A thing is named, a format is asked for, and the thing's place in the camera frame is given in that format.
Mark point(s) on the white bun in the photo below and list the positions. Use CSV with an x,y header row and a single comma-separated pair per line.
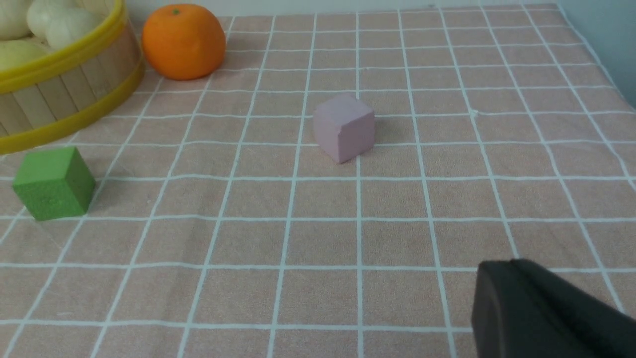
x,y
70,24
42,12
13,19

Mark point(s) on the pink checked tablecloth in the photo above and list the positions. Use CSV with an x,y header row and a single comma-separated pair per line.
x,y
220,229

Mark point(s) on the pink foam cube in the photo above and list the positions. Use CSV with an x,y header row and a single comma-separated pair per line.
x,y
344,127

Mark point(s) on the orange tangerine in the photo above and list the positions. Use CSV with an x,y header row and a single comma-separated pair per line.
x,y
183,41

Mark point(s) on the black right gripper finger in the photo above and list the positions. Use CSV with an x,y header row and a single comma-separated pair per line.
x,y
522,310

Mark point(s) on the yellow bun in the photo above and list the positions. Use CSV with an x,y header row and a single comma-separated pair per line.
x,y
16,52

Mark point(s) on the green foam cube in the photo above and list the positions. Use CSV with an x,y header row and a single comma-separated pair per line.
x,y
54,183

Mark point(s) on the yellow bamboo steamer tray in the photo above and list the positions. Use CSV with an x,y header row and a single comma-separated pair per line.
x,y
67,90

